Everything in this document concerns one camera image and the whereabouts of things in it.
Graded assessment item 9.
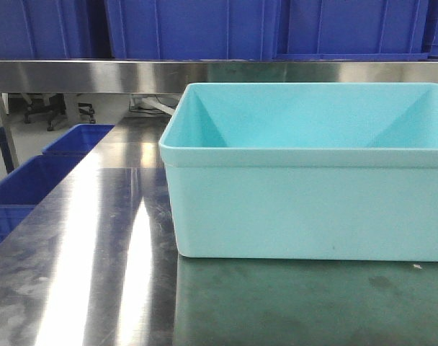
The light cyan plastic bin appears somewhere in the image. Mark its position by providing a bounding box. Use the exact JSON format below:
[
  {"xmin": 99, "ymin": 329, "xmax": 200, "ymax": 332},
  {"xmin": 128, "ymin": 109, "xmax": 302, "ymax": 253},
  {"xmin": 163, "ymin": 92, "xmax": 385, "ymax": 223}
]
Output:
[{"xmin": 159, "ymin": 83, "xmax": 438, "ymax": 262}]

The blue crate upper middle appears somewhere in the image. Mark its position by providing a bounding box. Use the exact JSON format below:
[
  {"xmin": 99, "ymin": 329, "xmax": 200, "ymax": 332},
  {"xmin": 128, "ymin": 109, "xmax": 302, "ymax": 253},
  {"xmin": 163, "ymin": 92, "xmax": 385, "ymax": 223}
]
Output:
[{"xmin": 104, "ymin": 1, "xmax": 281, "ymax": 61}]

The office chair base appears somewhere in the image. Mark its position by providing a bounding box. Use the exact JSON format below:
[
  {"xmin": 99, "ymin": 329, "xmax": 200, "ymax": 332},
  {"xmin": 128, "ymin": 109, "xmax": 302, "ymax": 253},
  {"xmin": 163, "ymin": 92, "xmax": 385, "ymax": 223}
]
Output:
[{"xmin": 21, "ymin": 93, "xmax": 96, "ymax": 131}]

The small blue bin lower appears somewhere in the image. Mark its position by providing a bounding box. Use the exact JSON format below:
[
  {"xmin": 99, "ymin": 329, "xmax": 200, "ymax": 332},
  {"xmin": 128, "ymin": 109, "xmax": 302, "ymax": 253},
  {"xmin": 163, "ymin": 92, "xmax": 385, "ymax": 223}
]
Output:
[{"xmin": 0, "ymin": 154, "xmax": 85, "ymax": 252}]

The blue crate upper left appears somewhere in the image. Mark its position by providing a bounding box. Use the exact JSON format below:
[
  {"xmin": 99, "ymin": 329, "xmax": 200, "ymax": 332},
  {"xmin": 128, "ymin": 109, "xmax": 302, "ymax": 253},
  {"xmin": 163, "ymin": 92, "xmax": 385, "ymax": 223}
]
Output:
[{"xmin": 0, "ymin": 1, "xmax": 112, "ymax": 60}]

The stainless steel shelf rail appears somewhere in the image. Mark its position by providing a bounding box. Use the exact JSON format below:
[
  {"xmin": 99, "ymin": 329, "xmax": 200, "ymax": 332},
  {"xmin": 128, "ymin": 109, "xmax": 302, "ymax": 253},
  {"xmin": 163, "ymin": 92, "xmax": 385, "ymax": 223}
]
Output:
[{"xmin": 0, "ymin": 60, "xmax": 438, "ymax": 94}]

